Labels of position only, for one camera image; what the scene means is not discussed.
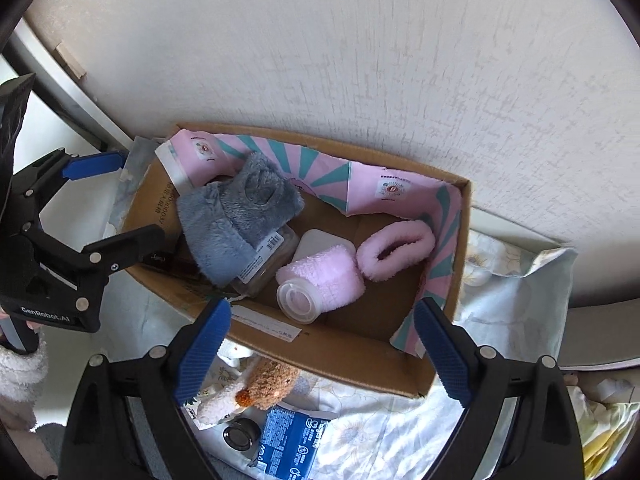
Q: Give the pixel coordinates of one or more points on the pink fuzzy sock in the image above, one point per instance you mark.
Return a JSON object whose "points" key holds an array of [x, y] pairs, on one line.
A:
{"points": [[400, 237]]}

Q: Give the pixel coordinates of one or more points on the yellow printed cloth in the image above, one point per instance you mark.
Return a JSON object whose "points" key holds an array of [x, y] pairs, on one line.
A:
{"points": [[605, 440]]}

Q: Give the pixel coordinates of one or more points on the blue floral cloth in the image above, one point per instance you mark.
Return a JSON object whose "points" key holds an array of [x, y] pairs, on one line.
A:
{"points": [[390, 435]]}

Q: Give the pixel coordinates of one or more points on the blue printed packet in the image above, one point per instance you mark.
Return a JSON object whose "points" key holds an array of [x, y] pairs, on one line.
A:
{"points": [[295, 440]]}

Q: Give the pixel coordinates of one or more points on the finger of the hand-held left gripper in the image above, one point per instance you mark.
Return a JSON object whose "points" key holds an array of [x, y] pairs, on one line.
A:
{"points": [[95, 166], [130, 245]]}

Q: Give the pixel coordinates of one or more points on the clear plastic box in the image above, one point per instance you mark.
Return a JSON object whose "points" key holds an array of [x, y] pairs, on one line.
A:
{"points": [[270, 255]]}

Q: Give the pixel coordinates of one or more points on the brown plush sock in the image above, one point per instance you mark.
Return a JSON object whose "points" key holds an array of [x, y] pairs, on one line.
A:
{"points": [[270, 380]]}

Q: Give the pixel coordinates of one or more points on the pink fleece-wrapped cup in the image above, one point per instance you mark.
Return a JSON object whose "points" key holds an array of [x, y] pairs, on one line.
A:
{"points": [[330, 275]]}

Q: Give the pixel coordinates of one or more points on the white plastic case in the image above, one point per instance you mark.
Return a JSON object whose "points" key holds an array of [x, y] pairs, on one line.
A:
{"points": [[315, 242]]}

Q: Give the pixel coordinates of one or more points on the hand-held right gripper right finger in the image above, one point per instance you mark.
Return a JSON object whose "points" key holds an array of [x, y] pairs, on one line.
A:
{"points": [[445, 355]]}

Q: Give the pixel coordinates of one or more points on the white plush cat sock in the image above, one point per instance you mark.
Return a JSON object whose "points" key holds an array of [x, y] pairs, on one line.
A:
{"points": [[215, 407], [235, 352]]}

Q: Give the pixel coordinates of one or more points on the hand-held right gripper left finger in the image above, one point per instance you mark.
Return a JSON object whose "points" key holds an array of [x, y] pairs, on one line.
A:
{"points": [[205, 350]]}

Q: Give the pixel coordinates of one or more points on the grey fuzzy sock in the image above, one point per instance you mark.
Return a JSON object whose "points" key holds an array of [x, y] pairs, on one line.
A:
{"points": [[230, 225]]}

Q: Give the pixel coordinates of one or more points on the clear plastic cup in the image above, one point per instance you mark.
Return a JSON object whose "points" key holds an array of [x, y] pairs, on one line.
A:
{"points": [[297, 302]]}

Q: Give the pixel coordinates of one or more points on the pink printed cardboard box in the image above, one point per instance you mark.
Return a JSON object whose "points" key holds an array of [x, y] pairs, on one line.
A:
{"points": [[350, 345]]}

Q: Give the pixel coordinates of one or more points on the white door frame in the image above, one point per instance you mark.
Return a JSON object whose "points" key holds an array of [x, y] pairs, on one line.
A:
{"points": [[65, 90]]}

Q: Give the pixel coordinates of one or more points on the small wooden block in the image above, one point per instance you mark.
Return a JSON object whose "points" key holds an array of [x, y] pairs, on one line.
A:
{"points": [[70, 60]]}

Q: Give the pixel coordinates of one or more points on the black round lens cap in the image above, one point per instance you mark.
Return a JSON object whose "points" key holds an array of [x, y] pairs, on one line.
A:
{"points": [[240, 435]]}

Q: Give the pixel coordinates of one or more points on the grey cushion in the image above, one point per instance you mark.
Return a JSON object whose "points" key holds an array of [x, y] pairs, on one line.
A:
{"points": [[600, 330]]}

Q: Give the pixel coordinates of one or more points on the dark red case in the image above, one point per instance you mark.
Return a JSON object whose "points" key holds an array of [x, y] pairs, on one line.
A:
{"points": [[175, 265]]}

